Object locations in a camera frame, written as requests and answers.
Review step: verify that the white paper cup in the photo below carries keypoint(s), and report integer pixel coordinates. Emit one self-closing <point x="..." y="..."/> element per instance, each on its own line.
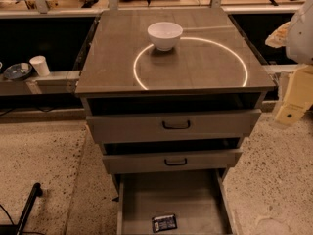
<point x="40" y="65"/>

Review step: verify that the bottom open grey drawer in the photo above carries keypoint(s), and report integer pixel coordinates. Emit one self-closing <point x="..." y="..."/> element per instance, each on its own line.
<point x="196" y="197"/>

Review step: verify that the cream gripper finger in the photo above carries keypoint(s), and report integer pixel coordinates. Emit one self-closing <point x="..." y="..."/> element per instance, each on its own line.
<point x="278" y="37"/>
<point x="287" y="114"/>

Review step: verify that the black stand leg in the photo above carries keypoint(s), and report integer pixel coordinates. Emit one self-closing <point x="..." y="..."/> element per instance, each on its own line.
<point x="18" y="228"/>

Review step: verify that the black drawer handle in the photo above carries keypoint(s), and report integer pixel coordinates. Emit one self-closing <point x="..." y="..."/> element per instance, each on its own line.
<point x="176" y="125"/>
<point x="175" y="163"/>

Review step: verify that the white ceramic bowl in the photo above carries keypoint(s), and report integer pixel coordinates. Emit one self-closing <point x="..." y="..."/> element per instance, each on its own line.
<point x="165" y="35"/>

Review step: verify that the grey drawer cabinet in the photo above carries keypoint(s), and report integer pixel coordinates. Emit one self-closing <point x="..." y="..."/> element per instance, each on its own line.
<point x="210" y="69"/>

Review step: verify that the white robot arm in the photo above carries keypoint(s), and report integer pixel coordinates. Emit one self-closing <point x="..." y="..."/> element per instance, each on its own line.
<point x="297" y="36"/>

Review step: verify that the middle grey drawer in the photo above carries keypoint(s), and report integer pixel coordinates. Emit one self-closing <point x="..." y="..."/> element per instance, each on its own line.
<point x="154" y="162"/>

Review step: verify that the black top drawer handle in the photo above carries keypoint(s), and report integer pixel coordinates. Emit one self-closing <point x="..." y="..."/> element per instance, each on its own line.
<point x="176" y="125"/>

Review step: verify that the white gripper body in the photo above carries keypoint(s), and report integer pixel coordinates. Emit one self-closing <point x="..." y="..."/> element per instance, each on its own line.
<point x="302" y="36"/>

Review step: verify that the blue rxbar wrapper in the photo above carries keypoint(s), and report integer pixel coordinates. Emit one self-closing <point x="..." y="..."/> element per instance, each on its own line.
<point x="164" y="223"/>

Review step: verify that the black middle drawer handle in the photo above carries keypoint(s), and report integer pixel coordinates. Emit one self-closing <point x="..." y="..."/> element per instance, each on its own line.
<point x="175" y="163"/>

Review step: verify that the top grey drawer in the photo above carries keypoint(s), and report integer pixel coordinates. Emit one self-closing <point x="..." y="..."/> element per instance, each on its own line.
<point x="111" y="129"/>

